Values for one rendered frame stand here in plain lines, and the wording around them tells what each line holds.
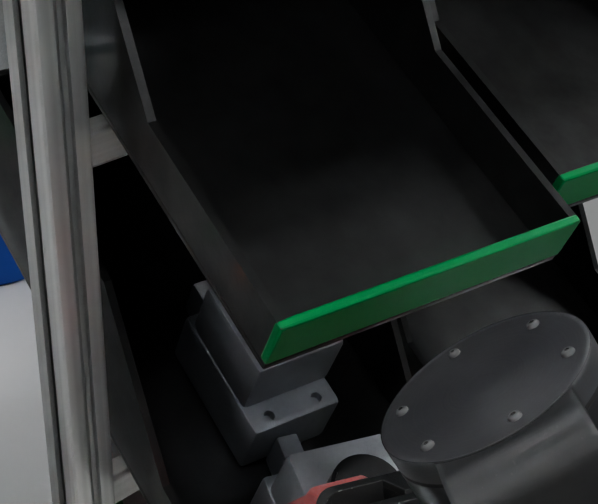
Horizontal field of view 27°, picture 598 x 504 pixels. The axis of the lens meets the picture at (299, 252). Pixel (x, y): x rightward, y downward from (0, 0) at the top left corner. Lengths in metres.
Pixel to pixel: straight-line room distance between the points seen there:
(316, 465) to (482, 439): 0.21
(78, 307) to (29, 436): 0.69
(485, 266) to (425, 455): 0.16
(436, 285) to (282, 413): 0.13
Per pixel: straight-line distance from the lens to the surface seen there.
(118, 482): 0.55
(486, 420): 0.29
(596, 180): 0.51
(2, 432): 1.18
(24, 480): 1.13
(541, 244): 0.46
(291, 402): 0.54
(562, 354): 0.30
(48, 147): 0.44
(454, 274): 0.43
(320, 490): 0.41
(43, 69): 0.43
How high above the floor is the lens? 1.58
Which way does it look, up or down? 30 degrees down
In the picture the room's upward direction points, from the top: 2 degrees clockwise
